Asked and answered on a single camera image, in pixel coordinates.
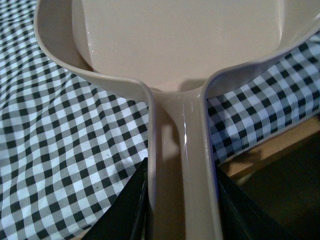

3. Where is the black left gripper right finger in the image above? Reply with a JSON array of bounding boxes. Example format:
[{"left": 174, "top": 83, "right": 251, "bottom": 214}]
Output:
[{"left": 216, "top": 166, "right": 298, "bottom": 240}]

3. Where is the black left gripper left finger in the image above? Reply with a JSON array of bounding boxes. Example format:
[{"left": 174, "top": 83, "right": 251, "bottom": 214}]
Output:
[{"left": 82, "top": 158, "right": 148, "bottom": 240}]

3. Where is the beige plastic dustpan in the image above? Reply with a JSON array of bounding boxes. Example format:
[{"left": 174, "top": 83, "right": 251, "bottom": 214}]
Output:
[{"left": 34, "top": 0, "right": 320, "bottom": 240}]

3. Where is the black white checkered cloth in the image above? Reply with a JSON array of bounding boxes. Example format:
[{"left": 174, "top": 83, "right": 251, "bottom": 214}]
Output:
[{"left": 0, "top": 0, "right": 320, "bottom": 240}]

